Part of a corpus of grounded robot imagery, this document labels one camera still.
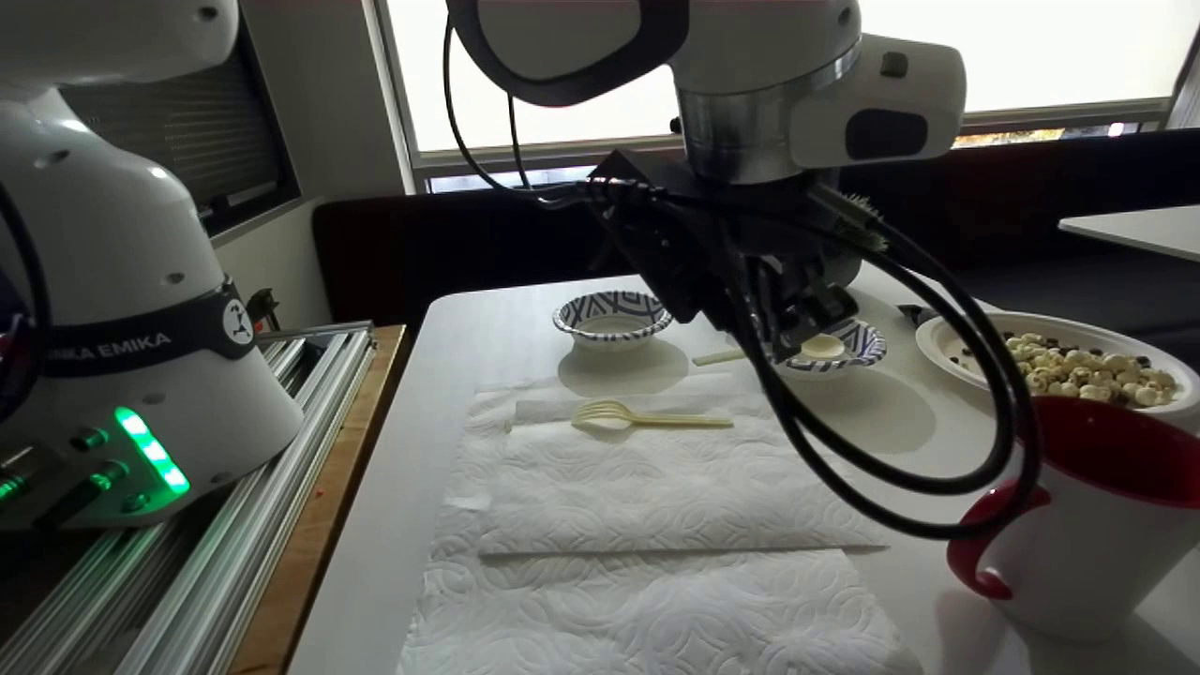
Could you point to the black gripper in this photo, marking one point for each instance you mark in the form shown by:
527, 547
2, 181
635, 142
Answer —
735, 246

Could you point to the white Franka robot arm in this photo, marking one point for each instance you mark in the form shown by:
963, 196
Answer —
752, 76

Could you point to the blue patterned paper bowl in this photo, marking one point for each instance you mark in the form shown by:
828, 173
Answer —
612, 318
867, 346

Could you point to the bowl of popcorn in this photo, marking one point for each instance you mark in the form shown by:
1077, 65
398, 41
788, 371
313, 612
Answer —
931, 340

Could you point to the small dark foil wrapper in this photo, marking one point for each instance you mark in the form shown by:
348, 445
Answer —
908, 311

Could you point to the folded white paper towel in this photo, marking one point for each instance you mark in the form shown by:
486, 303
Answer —
651, 498

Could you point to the popcorn and chocolate mix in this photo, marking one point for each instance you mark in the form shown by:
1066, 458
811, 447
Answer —
1090, 365

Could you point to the large white paper towel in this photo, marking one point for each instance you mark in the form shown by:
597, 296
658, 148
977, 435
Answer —
651, 612

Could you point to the white side table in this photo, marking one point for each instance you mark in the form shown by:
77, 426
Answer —
1137, 230

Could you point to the black sofa bench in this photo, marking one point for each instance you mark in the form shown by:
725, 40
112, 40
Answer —
415, 237

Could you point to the wooden base board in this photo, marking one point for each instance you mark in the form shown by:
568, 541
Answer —
313, 525

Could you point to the orange black clamp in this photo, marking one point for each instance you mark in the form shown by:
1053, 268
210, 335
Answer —
263, 311

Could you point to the dark window blind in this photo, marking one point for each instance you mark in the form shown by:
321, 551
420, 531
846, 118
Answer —
210, 123

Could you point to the aluminium rail frame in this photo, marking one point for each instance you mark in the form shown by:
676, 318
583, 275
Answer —
187, 587

